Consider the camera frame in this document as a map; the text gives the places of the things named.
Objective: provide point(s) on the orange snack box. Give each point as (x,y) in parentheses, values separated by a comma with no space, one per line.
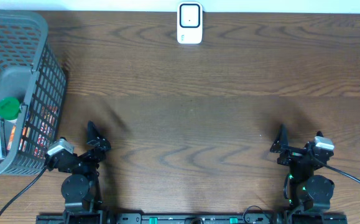
(11,138)

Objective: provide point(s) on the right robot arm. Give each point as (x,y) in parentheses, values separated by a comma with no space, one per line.
(309,195)

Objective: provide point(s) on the orange chocolate bar wrapper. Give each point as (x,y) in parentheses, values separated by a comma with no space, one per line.
(46,125)

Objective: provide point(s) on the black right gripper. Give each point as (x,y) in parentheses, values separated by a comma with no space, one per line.
(292,154)

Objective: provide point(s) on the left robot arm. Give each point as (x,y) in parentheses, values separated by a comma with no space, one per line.
(81,189)

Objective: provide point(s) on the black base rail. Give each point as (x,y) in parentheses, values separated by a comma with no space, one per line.
(136,218)

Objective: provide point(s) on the green lid jar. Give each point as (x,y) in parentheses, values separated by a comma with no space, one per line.
(10,108)

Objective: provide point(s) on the grey plastic basket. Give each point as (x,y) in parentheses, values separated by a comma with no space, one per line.
(30,72)

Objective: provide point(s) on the white barcode scanner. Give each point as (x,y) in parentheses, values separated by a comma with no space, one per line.
(189,23)

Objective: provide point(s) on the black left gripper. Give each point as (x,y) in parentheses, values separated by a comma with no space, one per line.
(99,148)

